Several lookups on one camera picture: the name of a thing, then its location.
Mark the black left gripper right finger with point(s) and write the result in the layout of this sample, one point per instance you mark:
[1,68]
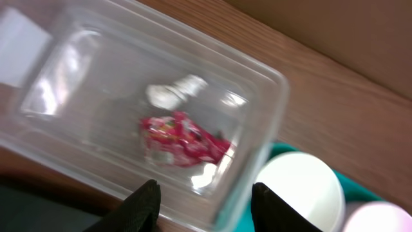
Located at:
[270,213]

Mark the teal serving tray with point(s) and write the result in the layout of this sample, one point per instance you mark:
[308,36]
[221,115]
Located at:
[353,192]

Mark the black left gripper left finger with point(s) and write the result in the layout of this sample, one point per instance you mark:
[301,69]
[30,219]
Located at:
[138,212]

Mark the white tissue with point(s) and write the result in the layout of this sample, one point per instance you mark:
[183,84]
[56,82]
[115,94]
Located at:
[171,96]

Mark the white bowl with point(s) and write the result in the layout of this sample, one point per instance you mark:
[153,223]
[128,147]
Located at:
[309,186]

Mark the clear plastic bin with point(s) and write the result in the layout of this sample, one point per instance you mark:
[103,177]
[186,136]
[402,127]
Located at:
[73,81]

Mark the black plastic tray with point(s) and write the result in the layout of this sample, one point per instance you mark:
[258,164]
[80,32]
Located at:
[27,207]

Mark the red snack wrapper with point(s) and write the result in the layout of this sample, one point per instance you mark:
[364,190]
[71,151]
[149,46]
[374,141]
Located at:
[178,141]

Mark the pink bowl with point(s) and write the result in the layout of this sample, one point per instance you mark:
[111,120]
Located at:
[376,216]

